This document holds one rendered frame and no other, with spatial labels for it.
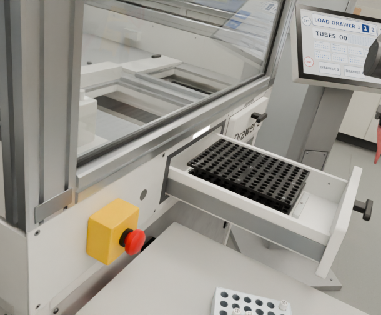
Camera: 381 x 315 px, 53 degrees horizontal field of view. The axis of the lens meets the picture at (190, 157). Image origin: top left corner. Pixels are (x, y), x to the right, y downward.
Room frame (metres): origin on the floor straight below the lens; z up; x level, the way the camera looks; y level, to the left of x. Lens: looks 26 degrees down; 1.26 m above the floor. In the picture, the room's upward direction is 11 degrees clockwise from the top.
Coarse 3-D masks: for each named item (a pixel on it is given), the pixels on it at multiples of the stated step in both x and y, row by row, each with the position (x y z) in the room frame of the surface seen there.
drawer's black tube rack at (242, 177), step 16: (224, 144) 0.82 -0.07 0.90; (192, 160) 0.70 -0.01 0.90; (208, 160) 0.73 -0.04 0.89; (224, 160) 0.73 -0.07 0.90; (240, 160) 0.75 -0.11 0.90; (256, 160) 0.77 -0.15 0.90; (272, 160) 0.78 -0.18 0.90; (208, 176) 0.70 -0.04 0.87; (224, 176) 0.67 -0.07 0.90; (240, 176) 0.67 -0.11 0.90; (256, 176) 0.69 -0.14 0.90; (272, 176) 0.70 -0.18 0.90; (288, 176) 0.72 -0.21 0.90; (240, 192) 0.67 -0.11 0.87; (256, 192) 0.63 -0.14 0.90; (272, 192) 0.64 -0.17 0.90; (272, 208) 0.63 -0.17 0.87; (288, 208) 0.64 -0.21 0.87
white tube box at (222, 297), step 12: (216, 288) 0.47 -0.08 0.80; (216, 300) 0.44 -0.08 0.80; (228, 300) 0.45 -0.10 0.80; (240, 300) 0.45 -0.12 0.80; (252, 300) 0.46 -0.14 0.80; (264, 300) 0.46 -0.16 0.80; (276, 300) 0.47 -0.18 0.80; (216, 312) 0.42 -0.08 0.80; (228, 312) 0.42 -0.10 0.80; (252, 312) 0.43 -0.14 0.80; (264, 312) 0.44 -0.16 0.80; (276, 312) 0.44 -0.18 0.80; (288, 312) 0.44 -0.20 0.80
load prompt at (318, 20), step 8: (312, 16) 1.60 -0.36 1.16; (320, 16) 1.61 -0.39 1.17; (328, 16) 1.63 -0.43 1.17; (312, 24) 1.58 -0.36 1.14; (320, 24) 1.59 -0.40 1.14; (328, 24) 1.60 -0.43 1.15; (336, 24) 1.62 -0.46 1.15; (344, 24) 1.63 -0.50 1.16; (352, 24) 1.65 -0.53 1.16; (360, 24) 1.66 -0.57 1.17; (368, 24) 1.67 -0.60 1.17; (360, 32) 1.64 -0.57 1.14; (368, 32) 1.65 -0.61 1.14; (376, 32) 1.67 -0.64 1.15
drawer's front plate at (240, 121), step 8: (256, 104) 1.09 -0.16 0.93; (264, 104) 1.16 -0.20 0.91; (240, 112) 0.99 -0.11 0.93; (248, 112) 1.02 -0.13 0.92; (232, 120) 0.93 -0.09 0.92; (240, 120) 0.97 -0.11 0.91; (248, 120) 1.03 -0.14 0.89; (232, 128) 0.93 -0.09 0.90; (240, 128) 0.98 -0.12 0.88; (256, 128) 1.15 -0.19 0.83; (232, 136) 0.93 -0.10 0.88; (240, 136) 1.00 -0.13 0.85; (248, 136) 1.08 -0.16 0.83
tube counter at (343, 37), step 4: (340, 32) 1.60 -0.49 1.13; (340, 36) 1.59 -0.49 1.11; (344, 36) 1.60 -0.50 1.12; (348, 36) 1.61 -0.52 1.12; (352, 36) 1.61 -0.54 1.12; (356, 36) 1.62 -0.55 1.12; (360, 36) 1.63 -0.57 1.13; (364, 36) 1.63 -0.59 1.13; (340, 40) 1.58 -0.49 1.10; (344, 40) 1.59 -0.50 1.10; (348, 40) 1.59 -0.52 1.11; (352, 40) 1.60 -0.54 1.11; (356, 40) 1.61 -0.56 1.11; (360, 40) 1.62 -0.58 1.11; (364, 40) 1.62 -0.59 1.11; (368, 40) 1.63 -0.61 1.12; (372, 40) 1.64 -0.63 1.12; (356, 44) 1.60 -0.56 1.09; (360, 44) 1.60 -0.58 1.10; (364, 44) 1.61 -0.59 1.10; (368, 44) 1.62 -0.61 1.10
